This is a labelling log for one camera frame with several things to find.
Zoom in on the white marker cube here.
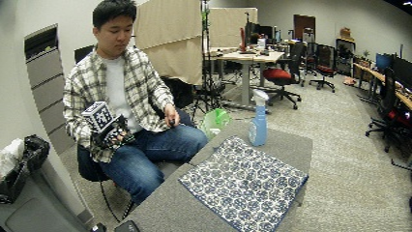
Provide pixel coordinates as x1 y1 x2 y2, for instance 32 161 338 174
82 101 116 133

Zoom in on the the person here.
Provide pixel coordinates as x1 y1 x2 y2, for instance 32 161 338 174
62 0 210 205

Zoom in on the green plastic bag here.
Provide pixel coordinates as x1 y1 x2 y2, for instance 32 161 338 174
198 107 234 140

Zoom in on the grey filing cabinet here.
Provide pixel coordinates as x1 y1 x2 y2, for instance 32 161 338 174
23 23 76 155

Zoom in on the black bag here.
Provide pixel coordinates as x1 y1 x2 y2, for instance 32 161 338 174
0 133 52 205

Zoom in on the white plastic bag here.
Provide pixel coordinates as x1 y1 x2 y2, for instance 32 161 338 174
0 137 26 182

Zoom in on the black tripod stand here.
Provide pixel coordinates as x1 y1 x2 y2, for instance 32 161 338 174
191 0 227 112

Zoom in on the beige fabric partition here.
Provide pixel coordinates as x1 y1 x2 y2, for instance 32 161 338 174
134 0 204 86

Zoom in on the blue spray bottle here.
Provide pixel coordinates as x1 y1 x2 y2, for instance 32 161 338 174
247 89 272 147

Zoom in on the blue white patterned cloth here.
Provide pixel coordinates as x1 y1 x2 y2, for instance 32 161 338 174
178 135 311 232

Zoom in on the wooden office desk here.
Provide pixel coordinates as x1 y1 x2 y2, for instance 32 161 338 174
208 47 286 112

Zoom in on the red seat office chair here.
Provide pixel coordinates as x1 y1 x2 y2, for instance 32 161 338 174
262 42 308 110

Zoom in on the beige panel partition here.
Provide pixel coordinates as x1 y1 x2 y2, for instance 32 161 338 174
207 7 260 49

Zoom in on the black mesh office chair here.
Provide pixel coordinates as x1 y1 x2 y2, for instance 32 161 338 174
308 43 339 94

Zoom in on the brown door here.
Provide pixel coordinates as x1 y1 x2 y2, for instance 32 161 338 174
292 14 318 43

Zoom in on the black shelf unit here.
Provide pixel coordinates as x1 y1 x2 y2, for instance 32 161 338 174
335 37 356 77

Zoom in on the long wooden desk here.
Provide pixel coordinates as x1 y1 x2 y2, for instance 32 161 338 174
352 62 412 112

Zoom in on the black computer monitor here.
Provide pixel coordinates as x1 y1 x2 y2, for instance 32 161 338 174
390 54 412 92

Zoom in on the black cable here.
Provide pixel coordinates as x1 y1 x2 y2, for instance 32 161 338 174
98 178 136 224

